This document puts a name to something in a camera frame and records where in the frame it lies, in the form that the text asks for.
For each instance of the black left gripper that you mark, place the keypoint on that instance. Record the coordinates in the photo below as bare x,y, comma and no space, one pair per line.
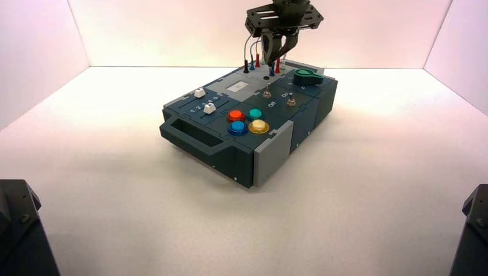
284,17

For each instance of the black banana plug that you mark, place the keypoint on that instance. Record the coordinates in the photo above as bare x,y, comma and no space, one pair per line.
246,68

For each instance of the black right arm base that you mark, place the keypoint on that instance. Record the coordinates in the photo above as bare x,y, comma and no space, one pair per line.
472,236

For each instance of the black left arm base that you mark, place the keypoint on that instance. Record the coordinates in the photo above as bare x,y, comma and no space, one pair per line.
23,236

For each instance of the green rotary knob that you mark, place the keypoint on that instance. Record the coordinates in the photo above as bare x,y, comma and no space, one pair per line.
305,78

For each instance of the small white display window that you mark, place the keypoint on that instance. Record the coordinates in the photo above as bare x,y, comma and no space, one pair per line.
237,86

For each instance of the teal push button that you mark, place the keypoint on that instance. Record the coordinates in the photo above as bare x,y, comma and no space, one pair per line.
255,114

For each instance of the red push button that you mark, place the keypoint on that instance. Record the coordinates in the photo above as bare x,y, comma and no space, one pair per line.
236,116

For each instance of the yellow push button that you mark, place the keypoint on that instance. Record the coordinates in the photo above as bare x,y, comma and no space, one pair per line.
259,126

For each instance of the blue push button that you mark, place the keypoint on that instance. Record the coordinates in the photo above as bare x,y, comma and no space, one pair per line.
238,128

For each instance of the white slider knob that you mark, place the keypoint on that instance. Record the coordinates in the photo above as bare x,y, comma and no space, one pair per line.
199,93
209,108

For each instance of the dark blue grey control box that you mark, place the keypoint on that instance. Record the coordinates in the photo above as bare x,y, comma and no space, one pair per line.
213,148

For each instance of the metal toggle switch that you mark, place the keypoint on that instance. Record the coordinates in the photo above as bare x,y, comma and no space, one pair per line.
268,91
291,101

